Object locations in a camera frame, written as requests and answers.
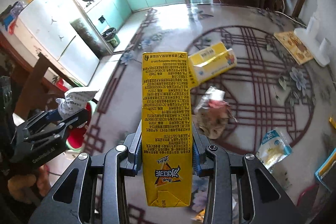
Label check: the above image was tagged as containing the person left hand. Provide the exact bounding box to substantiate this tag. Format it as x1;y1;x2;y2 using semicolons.
7;165;51;204

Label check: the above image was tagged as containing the yellow white wrapper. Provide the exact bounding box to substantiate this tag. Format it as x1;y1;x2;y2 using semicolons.
193;210;205;223

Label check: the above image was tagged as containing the blue white snack bag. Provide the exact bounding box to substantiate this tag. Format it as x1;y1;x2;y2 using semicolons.
256;129;292;169

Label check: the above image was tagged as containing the green trash bin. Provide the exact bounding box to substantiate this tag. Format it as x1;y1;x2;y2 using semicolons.
102;27;120;49

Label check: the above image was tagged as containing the yellow bear cardboard box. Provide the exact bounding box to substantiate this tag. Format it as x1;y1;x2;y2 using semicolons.
189;42;237;89

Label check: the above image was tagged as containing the white refrigerator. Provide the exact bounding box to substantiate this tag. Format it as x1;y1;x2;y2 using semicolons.
14;0;99;86

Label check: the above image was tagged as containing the yellow patterned coaster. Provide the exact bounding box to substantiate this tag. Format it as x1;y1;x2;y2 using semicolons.
273;31;313;65

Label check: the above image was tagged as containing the silver foil wrapper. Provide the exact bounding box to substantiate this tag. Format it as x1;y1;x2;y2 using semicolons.
56;87;98;119

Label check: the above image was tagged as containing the brown paper bag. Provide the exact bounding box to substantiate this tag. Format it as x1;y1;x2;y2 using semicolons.
194;86;238;140

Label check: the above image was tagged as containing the blue yellow box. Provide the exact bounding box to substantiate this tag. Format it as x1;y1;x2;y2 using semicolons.
315;149;336;192

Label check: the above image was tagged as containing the yellow iced tea carton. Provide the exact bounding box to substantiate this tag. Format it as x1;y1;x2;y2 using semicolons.
141;52;193;207

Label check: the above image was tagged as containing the white plastic stand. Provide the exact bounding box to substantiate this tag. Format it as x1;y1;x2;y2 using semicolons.
294;11;330;67

